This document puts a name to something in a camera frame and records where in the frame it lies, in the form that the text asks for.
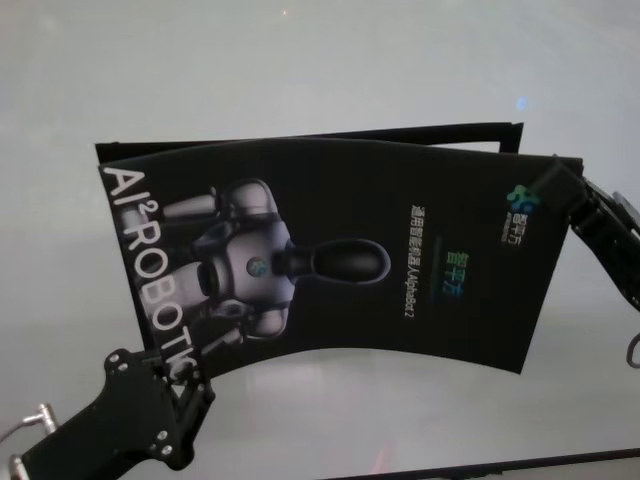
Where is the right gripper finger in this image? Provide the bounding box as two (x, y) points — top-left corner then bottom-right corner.
(530, 160), (585, 211)

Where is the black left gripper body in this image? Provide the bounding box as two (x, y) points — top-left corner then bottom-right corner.
(22, 348), (204, 480)

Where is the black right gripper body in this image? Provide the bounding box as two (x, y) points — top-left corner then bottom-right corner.
(564, 177), (640, 309)

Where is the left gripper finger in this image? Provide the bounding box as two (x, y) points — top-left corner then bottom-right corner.
(182, 368), (217, 416)
(141, 352), (174, 396)

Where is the black robot poster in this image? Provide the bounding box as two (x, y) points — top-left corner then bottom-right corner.
(97, 135), (585, 386)

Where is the grey cable with metal plug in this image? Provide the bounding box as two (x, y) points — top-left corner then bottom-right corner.
(0, 401), (57, 444)

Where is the black rectangular tape frame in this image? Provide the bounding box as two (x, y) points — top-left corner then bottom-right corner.
(93, 121), (525, 354)

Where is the grey looped cable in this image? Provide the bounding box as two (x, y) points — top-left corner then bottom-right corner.
(624, 328), (640, 370)

